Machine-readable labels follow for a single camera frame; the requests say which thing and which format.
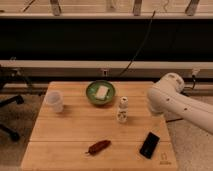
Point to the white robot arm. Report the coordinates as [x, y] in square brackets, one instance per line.
[165, 95]

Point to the small white bottle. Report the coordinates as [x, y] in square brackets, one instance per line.
[122, 110]

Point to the white block in bowl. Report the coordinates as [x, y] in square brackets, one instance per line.
[101, 92]

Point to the green bowl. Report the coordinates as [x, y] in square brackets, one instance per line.
[92, 89]

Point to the translucent plastic cup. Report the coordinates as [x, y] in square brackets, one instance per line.
[54, 99]

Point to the brown sausage-shaped object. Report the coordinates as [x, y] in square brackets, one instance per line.
[98, 146]

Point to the black smartphone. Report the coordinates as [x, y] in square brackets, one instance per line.
[149, 145]

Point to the black office chair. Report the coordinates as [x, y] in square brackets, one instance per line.
[5, 76]

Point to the wall power outlet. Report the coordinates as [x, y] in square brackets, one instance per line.
[105, 72]

